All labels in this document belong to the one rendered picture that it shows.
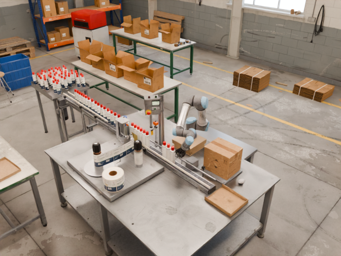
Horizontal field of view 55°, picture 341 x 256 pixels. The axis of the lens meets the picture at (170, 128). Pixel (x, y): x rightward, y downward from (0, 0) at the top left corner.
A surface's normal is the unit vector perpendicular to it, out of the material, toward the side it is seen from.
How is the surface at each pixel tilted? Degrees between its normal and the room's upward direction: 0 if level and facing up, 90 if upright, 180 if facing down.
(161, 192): 0
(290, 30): 90
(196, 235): 0
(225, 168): 90
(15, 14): 90
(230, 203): 0
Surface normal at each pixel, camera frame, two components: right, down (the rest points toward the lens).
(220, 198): 0.00, -0.86
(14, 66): 0.70, 0.37
